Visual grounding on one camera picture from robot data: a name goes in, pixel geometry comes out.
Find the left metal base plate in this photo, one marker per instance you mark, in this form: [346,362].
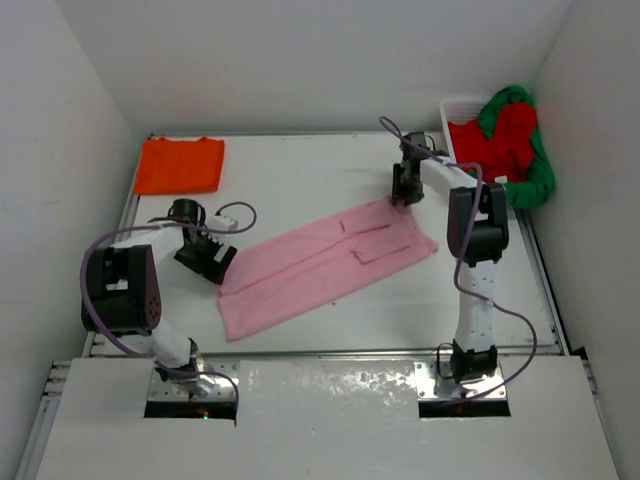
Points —
[221,376]

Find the orange t shirt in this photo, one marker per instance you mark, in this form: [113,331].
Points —
[171,167]

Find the pink t shirt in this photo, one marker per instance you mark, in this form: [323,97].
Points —
[317,264]

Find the green t shirt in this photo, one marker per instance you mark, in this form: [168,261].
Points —
[540,183]

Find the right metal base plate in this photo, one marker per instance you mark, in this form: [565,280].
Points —
[432,383]

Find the white plastic bin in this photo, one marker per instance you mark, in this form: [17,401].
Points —
[455,115]

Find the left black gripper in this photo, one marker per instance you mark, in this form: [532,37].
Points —
[209,266]

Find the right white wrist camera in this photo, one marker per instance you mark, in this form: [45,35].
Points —
[418,138]

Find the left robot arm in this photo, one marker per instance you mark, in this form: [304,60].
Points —
[121,291]

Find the metal base plate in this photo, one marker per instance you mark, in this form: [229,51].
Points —
[432,383]
[221,376]

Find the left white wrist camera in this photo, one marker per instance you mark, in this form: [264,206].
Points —
[224,223]

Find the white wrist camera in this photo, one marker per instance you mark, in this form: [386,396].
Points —
[418,138]
[224,223]

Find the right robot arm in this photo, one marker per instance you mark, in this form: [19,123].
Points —
[477,235]

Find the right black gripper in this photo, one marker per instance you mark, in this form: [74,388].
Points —
[400,192]

